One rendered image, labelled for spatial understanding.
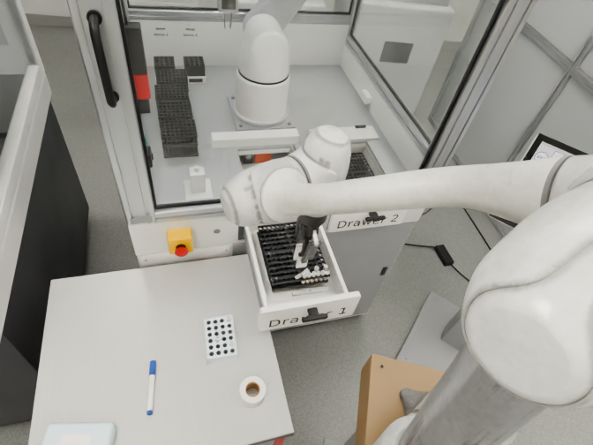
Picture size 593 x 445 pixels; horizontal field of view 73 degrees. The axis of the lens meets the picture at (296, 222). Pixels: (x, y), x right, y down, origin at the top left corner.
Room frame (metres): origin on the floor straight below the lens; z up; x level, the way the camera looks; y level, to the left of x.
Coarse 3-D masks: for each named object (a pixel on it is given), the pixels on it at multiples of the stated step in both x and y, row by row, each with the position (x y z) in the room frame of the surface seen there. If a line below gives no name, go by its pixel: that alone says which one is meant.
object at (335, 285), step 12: (252, 228) 0.87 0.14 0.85; (264, 228) 0.88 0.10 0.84; (252, 240) 0.83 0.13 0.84; (324, 240) 0.84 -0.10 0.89; (252, 252) 0.74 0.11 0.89; (324, 252) 0.82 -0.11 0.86; (252, 264) 0.71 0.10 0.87; (264, 264) 0.74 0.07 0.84; (324, 264) 0.79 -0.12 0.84; (336, 264) 0.76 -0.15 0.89; (264, 276) 0.70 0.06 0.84; (336, 276) 0.72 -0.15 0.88; (264, 288) 0.66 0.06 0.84; (300, 288) 0.68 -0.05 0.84; (336, 288) 0.70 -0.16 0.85; (264, 300) 0.58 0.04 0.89; (276, 300) 0.62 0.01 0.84; (288, 300) 0.63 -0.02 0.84; (300, 300) 0.64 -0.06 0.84
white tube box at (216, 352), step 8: (208, 320) 0.54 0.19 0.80; (216, 320) 0.55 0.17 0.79; (224, 320) 0.55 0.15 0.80; (232, 320) 0.55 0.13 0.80; (208, 328) 0.52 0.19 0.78; (216, 328) 0.53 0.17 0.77; (224, 328) 0.52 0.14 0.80; (232, 328) 0.53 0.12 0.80; (208, 336) 0.49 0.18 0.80; (224, 336) 0.50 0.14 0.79; (232, 336) 0.51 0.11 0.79; (208, 344) 0.47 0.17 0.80; (216, 344) 0.47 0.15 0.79; (224, 344) 0.48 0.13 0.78; (208, 352) 0.45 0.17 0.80; (216, 352) 0.45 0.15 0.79; (224, 352) 0.46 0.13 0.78; (232, 352) 0.47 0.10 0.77; (208, 360) 0.43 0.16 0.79; (216, 360) 0.43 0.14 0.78; (224, 360) 0.44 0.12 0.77
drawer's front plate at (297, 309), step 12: (312, 300) 0.59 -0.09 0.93; (324, 300) 0.60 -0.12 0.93; (336, 300) 0.61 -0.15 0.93; (348, 300) 0.62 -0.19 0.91; (264, 312) 0.53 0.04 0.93; (276, 312) 0.54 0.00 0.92; (288, 312) 0.55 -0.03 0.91; (300, 312) 0.57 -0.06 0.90; (324, 312) 0.60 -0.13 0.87; (336, 312) 0.61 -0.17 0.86; (348, 312) 0.63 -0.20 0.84; (264, 324) 0.53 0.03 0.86; (276, 324) 0.54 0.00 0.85; (288, 324) 0.56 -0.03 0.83
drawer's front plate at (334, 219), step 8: (336, 216) 0.95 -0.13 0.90; (344, 216) 0.96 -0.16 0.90; (352, 216) 0.97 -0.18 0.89; (360, 216) 0.98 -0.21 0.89; (368, 216) 1.00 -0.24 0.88; (392, 216) 1.04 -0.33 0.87; (400, 216) 1.05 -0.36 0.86; (328, 224) 0.95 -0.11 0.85; (336, 224) 0.95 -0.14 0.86; (344, 224) 0.96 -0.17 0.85; (352, 224) 0.98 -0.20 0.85; (360, 224) 0.99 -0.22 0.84; (368, 224) 1.00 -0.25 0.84; (376, 224) 1.02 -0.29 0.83; (384, 224) 1.03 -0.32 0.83; (392, 224) 1.04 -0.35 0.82
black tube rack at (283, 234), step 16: (272, 224) 0.86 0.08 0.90; (288, 224) 0.87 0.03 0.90; (272, 240) 0.82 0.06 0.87; (288, 240) 0.80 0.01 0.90; (272, 256) 0.75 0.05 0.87; (288, 256) 0.74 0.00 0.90; (320, 256) 0.77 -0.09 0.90; (272, 272) 0.69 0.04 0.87; (288, 272) 0.69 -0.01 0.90; (272, 288) 0.64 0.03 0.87; (288, 288) 0.65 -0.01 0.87
